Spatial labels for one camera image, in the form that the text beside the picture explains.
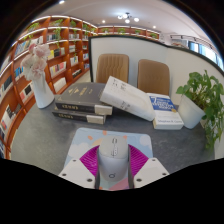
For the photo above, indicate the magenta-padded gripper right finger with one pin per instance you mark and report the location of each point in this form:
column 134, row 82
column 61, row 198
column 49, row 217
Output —
column 151, row 170

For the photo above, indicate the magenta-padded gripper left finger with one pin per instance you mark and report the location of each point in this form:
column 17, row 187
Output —
column 76, row 171

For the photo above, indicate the white computer mouse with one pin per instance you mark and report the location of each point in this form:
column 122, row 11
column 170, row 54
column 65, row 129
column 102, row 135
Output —
column 113, row 160

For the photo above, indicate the pastel printed mouse pad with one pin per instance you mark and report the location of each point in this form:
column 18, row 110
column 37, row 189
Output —
column 83, row 140

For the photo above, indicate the white book with blue cover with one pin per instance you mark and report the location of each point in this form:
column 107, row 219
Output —
column 166, row 115

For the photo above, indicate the green plant in white pot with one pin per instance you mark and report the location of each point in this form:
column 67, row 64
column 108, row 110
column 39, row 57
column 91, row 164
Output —
column 191, row 111

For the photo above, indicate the thick white book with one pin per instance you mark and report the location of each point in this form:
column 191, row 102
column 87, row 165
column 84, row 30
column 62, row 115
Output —
column 128, row 98

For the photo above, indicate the large dark grey book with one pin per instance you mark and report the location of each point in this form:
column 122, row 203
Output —
column 80, row 95

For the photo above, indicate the white vase with pink flowers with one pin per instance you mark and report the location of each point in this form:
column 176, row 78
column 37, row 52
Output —
column 42, row 91

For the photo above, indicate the orange wooden bookshelf unit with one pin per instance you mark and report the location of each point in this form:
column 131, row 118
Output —
column 63, row 50

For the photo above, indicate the black chandelier with white globes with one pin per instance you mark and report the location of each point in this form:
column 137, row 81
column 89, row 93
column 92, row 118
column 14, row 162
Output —
column 127, row 17

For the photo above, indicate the recessed ceiling lights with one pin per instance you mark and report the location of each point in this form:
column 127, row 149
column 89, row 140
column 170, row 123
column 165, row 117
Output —
column 61, row 2

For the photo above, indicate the window with blue frame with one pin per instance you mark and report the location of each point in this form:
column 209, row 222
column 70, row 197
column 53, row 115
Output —
column 206, row 52

